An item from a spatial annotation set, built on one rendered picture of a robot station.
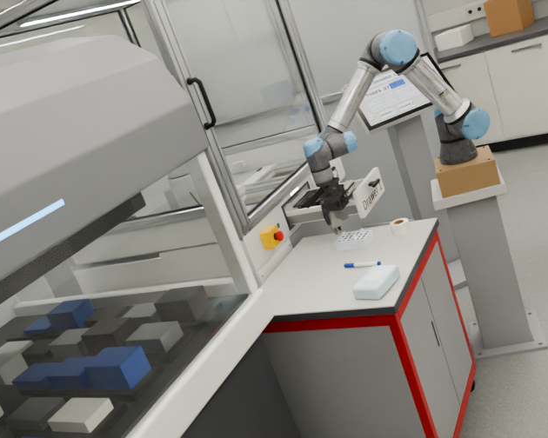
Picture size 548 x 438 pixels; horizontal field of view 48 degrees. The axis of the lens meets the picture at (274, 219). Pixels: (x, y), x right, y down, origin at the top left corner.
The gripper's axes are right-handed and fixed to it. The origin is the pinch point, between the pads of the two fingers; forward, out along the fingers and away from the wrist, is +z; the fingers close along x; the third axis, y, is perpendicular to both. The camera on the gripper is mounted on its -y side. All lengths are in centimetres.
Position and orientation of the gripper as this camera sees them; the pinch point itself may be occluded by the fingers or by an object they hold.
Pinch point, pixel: (336, 228)
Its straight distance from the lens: 231.2
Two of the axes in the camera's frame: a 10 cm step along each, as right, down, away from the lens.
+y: 8.3, -1.3, -5.5
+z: 3.3, 9.0, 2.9
